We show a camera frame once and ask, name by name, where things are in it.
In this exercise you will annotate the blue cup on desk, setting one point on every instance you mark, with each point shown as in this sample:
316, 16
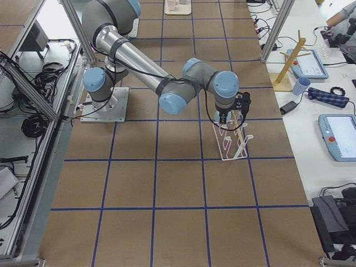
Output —
301, 84

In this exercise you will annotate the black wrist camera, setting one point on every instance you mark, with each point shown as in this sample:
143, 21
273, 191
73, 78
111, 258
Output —
242, 102

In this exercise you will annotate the pink cup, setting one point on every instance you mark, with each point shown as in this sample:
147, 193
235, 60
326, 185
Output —
171, 4

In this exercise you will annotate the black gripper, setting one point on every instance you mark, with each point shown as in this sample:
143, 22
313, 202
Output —
222, 113

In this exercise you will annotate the light blue cup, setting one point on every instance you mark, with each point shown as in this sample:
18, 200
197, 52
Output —
222, 118

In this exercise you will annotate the cream serving tray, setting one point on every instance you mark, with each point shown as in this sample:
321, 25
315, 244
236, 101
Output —
183, 8

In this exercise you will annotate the blue teach pendant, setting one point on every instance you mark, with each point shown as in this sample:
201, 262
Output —
338, 133
309, 65

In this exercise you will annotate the blue plaid cloth case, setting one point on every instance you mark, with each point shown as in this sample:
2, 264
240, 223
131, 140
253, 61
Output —
335, 97

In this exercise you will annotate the black power adapter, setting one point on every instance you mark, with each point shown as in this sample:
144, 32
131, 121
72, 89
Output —
286, 108

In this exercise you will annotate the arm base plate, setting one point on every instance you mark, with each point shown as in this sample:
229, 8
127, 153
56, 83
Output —
113, 110

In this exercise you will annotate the wooden mug tree stand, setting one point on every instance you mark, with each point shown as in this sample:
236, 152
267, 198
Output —
280, 81

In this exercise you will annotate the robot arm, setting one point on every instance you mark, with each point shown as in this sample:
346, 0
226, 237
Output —
106, 23

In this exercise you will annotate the aluminium frame post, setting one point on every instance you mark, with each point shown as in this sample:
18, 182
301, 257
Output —
276, 28

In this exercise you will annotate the person at desk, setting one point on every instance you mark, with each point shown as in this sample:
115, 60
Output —
339, 24

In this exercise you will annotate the white wire cup rack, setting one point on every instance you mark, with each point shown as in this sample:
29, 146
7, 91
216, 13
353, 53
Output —
231, 140

